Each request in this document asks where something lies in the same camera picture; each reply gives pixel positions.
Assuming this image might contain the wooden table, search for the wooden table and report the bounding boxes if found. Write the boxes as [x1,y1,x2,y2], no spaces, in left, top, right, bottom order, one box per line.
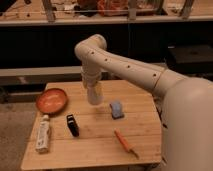
[21,80,161,171]

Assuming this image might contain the orange handled tool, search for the orange handled tool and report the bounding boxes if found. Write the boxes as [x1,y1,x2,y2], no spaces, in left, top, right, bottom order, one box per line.
[114,130,139,158]

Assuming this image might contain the black box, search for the black box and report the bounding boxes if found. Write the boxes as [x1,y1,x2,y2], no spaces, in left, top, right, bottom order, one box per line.
[165,45,213,73]

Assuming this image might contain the orange object on shelf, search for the orange object on shelf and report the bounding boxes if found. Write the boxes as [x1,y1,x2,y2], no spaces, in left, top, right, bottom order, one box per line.
[97,0,128,16]

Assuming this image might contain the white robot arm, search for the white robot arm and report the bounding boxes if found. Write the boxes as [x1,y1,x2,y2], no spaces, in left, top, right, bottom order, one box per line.
[75,34,213,171]

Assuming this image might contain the white ceramic cup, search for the white ceramic cup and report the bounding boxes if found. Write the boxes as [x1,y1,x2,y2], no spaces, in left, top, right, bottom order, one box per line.
[87,85,103,105]

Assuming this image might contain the blue sponge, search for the blue sponge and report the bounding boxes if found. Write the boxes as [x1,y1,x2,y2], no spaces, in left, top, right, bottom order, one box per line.
[110,101,124,119]

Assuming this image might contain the orange bowl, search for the orange bowl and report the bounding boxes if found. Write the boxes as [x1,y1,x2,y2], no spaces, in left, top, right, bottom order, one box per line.
[36,88,68,115]

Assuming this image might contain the white plastic bottle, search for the white plastic bottle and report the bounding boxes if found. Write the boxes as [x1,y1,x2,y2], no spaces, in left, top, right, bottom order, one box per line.
[35,115,50,153]

